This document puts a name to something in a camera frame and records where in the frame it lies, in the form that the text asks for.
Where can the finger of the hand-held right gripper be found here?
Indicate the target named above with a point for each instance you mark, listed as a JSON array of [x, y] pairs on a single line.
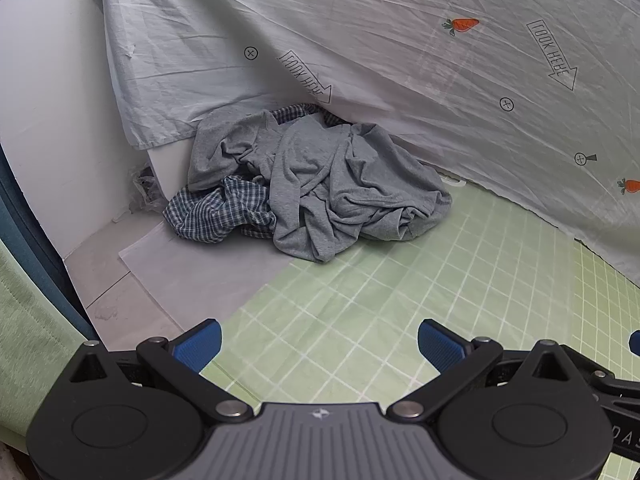
[[615, 385], [635, 342]]

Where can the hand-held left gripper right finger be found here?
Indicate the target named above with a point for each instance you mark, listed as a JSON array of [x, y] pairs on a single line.
[[440, 345]]

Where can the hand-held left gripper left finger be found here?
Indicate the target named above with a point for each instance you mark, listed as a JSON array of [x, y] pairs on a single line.
[[200, 344]]

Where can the grey zip hoodie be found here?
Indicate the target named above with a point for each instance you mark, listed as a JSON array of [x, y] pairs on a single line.
[[325, 185]]

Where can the white paper sheet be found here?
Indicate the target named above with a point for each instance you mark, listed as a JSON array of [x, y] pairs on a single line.
[[200, 280]]

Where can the green grid mat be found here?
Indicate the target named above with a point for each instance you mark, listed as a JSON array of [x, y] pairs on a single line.
[[400, 280]]

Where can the blue plaid shirt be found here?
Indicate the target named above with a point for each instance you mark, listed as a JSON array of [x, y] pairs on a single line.
[[210, 212]]

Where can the clear plastic bag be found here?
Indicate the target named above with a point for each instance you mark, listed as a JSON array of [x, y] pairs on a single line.
[[145, 187]]

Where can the green cloth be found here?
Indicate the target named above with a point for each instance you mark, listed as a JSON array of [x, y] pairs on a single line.
[[30, 350]]

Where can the white board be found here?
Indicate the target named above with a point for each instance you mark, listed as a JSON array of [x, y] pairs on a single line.
[[170, 165]]

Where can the blue curtain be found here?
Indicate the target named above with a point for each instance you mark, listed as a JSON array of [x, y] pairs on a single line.
[[30, 240]]

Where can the carrot print grey sheet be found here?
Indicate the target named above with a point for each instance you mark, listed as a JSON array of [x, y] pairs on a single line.
[[375, 35]]

